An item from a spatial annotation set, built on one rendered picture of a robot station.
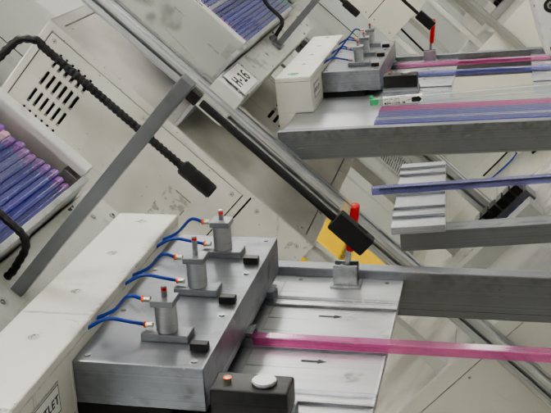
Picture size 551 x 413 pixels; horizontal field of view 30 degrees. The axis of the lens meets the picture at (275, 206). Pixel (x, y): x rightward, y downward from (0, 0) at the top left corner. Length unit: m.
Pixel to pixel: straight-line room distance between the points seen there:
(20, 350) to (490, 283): 0.59
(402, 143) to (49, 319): 1.12
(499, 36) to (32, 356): 4.77
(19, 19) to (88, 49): 2.18
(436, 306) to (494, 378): 0.94
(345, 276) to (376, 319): 0.10
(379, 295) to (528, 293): 0.19
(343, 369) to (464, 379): 1.16
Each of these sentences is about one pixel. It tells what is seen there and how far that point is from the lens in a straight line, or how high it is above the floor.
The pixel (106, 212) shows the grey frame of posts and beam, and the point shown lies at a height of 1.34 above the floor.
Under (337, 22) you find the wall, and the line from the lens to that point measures 8.84.
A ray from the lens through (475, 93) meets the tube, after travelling 1.58.
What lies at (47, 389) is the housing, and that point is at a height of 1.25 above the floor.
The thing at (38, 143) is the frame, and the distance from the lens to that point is 1.41.
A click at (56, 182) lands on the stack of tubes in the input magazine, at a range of 1.33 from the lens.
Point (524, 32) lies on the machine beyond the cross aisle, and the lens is 5.60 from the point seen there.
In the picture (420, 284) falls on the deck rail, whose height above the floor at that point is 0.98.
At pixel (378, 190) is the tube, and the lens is 1.51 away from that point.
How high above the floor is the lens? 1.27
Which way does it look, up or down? 4 degrees down
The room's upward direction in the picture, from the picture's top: 49 degrees counter-clockwise
